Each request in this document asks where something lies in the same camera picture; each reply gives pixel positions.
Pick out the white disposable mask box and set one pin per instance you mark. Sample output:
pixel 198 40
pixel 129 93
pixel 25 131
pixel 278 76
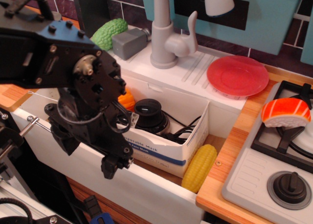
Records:
pixel 184 109

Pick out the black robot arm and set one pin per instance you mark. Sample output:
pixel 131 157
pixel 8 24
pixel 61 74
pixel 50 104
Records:
pixel 39 52

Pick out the black stove grate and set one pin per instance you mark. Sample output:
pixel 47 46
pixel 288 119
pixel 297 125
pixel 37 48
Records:
pixel 293 146

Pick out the grey toy stove top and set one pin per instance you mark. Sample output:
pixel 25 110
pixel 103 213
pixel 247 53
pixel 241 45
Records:
pixel 246 185

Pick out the green toy bitter gourd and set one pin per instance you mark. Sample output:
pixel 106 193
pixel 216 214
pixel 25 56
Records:
pixel 103 36

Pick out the yellow toy corn right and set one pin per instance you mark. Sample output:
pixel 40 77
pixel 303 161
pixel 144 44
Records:
pixel 199 168

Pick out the metal clamp screw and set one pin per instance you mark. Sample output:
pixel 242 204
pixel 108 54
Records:
pixel 32 121

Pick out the blue black clamp handle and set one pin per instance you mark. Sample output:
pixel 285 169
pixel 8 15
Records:
pixel 95 212

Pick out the grey soap dispenser block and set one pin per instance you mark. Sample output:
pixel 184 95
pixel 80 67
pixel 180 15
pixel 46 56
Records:
pixel 127 44

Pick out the black lens device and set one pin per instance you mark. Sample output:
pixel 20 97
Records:
pixel 151 117

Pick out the grey toy faucet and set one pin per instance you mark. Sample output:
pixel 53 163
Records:
pixel 168 46

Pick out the teal cabinet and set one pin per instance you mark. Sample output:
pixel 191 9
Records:
pixel 258 24

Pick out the orange toy pumpkin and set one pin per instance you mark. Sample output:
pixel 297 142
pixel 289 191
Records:
pixel 127 100

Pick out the red plastic plate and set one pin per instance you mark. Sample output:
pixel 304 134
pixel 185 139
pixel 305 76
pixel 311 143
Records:
pixel 237 75

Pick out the black stove knob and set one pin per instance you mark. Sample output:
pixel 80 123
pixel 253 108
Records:
pixel 289 190

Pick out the white toy sink unit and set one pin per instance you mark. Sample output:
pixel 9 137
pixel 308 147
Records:
pixel 140 191

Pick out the salmon sushi toy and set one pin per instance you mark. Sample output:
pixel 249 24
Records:
pixel 286 112

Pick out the white lamp shade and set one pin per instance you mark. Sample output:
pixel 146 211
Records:
pixel 216 8

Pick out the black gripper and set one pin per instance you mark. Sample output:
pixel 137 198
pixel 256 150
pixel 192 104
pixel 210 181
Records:
pixel 73 122

